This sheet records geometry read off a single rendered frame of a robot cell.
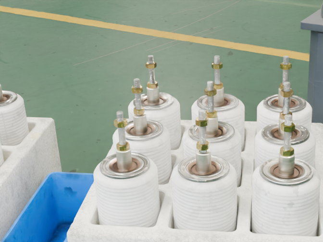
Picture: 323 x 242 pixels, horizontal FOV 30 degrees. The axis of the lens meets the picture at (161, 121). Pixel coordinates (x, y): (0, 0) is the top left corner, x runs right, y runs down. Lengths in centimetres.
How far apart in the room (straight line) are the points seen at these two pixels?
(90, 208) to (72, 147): 59
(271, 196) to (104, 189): 24
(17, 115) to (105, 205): 35
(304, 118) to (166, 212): 31
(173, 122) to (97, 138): 49
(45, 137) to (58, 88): 68
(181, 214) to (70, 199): 36
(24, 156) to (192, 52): 110
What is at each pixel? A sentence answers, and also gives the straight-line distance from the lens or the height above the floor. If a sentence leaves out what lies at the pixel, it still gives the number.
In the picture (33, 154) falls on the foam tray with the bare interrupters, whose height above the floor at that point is 16.
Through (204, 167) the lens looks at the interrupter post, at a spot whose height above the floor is 26.
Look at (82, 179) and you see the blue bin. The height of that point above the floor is 11.
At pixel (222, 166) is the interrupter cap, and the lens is 88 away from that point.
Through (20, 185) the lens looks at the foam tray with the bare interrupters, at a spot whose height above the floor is 14.
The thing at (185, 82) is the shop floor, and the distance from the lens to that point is 186.
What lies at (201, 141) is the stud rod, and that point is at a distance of 86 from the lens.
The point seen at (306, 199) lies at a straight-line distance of 86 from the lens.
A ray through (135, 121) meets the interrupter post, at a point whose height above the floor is 27.
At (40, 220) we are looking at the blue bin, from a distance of 114.
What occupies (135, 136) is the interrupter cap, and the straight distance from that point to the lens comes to 98.
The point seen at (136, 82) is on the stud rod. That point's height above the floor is 34.
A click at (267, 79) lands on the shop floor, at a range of 187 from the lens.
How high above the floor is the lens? 70
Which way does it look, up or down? 26 degrees down
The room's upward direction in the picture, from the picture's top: 4 degrees counter-clockwise
